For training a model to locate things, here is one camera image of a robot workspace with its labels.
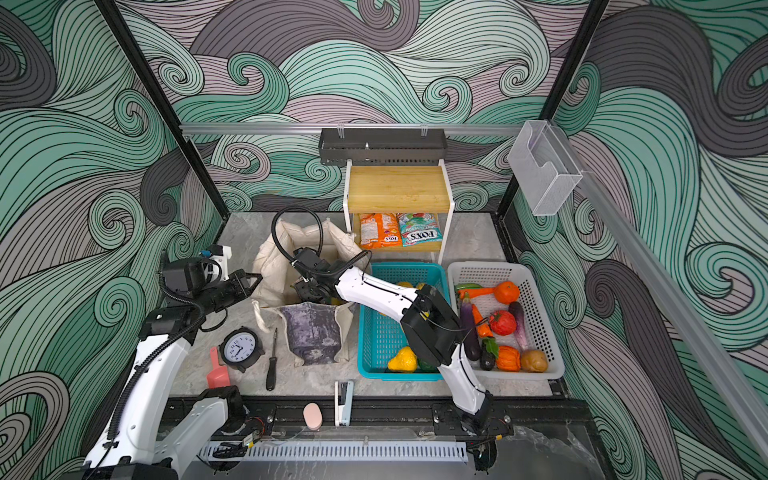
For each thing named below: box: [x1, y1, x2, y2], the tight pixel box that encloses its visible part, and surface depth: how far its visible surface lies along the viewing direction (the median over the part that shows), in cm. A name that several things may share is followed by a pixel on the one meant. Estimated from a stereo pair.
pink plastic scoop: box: [207, 346, 231, 389], surface depth 81 cm
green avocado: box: [418, 358, 439, 373], surface depth 79 cm
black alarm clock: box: [218, 326, 265, 373], surface depth 84 cm
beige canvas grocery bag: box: [251, 219, 366, 367], surface depth 78 cm
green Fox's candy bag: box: [398, 212, 443, 248], surface depth 94 cm
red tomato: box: [488, 310, 517, 336], surface depth 87 cm
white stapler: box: [334, 381, 354, 427], surface depth 76 cm
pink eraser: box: [303, 402, 323, 431], surface depth 74 cm
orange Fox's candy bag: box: [359, 213, 403, 249], surface depth 94 cm
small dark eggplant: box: [480, 336, 499, 371], surface depth 81 cm
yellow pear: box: [388, 346, 417, 372], surface depth 80 cm
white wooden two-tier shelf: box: [342, 159, 455, 265], surface depth 88 cm
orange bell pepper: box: [496, 345, 521, 372], surface depth 79 cm
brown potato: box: [520, 349, 548, 373], surface depth 77 cm
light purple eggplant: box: [509, 301, 529, 351], surface depth 87 cm
